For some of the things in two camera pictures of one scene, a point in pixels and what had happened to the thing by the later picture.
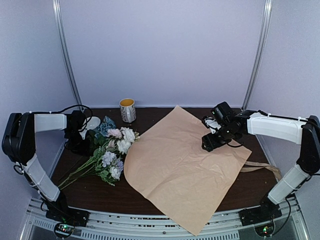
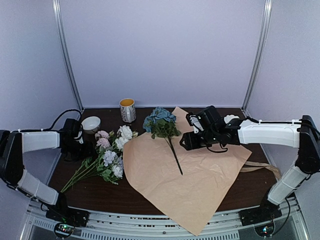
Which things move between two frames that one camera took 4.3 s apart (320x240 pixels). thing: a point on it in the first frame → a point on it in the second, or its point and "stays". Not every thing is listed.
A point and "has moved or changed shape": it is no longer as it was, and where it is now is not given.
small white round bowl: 93,123 stays
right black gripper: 210,143 → 191,143
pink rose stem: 113,132 → 102,141
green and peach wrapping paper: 168,164 stays
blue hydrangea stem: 107,124 → 160,123
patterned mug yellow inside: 127,109 stays
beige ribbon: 275,169 stays
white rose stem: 129,137 has moved or changed shape
